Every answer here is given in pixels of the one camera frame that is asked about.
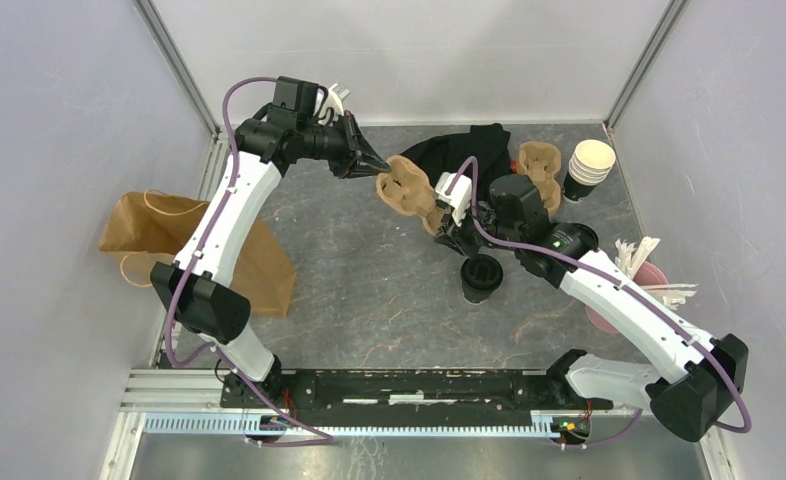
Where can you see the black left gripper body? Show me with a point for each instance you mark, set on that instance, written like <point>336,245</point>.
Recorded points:
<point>340,145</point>

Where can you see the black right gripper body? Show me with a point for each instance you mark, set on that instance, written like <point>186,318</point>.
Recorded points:
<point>470,235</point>

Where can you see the single brown cup carrier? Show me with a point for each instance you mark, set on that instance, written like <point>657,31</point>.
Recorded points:
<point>406,188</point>

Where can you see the stack of white paper cups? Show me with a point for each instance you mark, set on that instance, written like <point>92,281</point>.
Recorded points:
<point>589,165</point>

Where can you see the brown paper bag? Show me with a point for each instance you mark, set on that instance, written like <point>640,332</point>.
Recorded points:
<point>149,227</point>

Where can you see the stack of black lids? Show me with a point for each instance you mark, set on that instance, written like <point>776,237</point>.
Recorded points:
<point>587,236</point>

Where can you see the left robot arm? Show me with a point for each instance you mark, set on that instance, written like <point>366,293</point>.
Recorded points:
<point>303,121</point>

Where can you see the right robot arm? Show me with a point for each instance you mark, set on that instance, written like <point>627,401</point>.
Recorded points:
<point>691,380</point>

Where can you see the black cloth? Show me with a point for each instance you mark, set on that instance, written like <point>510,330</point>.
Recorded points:
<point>489,144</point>

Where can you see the brown cardboard cup carrier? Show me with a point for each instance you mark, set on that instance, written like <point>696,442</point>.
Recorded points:
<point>541,162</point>

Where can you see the pink straw holder cup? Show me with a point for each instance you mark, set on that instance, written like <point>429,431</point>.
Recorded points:
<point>647,275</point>

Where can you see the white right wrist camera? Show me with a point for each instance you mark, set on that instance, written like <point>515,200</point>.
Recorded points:
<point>455,193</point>

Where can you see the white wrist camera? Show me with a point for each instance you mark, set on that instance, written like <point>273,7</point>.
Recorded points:
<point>329,104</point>
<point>455,193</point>

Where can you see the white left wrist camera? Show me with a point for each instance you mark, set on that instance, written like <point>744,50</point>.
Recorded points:
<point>329,104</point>

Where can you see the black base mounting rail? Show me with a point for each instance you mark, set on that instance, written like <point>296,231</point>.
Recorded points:
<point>425,398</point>

